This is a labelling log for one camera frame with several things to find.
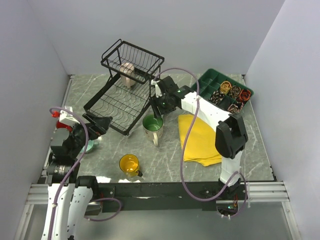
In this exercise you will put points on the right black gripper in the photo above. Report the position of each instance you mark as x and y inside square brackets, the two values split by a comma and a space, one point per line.
[156, 101]

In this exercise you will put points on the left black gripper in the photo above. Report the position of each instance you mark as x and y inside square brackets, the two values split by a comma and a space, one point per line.
[100, 125]

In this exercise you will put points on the white mug green interior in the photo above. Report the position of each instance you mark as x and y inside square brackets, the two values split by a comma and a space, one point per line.
[153, 128]

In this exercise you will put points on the pink mug lilac interior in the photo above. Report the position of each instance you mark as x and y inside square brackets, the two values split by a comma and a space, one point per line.
[129, 71]

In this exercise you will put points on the yellow enamel mug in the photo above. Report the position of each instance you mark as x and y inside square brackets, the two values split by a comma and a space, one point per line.
[129, 164]

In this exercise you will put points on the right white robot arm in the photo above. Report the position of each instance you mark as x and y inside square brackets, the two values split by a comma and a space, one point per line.
[231, 133]

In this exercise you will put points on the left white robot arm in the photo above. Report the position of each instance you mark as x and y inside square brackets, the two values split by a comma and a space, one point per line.
[68, 193]

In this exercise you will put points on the small teal cup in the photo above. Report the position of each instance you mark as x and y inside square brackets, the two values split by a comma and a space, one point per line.
[92, 144]

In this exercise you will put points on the red cup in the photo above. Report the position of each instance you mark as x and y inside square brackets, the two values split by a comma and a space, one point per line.
[60, 125]

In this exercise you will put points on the yellow folded cloth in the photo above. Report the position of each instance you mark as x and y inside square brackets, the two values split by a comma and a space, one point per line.
[200, 147]

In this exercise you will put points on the dark patterned rolled item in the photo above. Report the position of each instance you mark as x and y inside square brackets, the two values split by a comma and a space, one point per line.
[216, 97]

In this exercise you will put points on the green compartment tray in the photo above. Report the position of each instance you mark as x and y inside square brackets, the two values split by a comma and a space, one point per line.
[211, 80]

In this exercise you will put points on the yellow-brown rolled item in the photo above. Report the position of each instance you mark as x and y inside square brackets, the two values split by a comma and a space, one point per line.
[225, 87]

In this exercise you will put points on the pink-brown rolled item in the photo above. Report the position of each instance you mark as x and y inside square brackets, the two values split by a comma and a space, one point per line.
[235, 108]

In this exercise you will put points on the black front base beam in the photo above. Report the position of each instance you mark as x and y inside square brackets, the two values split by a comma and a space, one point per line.
[144, 196]

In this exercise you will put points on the brown patterned rolled item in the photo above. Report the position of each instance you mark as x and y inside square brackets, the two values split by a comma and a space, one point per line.
[234, 92]

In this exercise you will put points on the orange rolled item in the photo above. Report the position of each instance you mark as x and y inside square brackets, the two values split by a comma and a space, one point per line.
[244, 95]

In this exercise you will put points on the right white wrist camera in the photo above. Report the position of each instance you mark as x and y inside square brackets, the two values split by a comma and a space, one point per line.
[156, 84]

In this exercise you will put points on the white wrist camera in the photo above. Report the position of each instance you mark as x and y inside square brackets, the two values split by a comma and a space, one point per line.
[156, 84]
[64, 116]

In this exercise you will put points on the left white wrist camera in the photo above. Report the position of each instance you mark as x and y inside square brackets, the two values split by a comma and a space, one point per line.
[64, 116]

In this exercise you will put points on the black wire dish rack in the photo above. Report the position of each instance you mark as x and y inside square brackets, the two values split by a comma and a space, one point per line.
[125, 106]

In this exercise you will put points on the aluminium frame rail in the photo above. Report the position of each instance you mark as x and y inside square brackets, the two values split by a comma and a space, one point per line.
[257, 192]

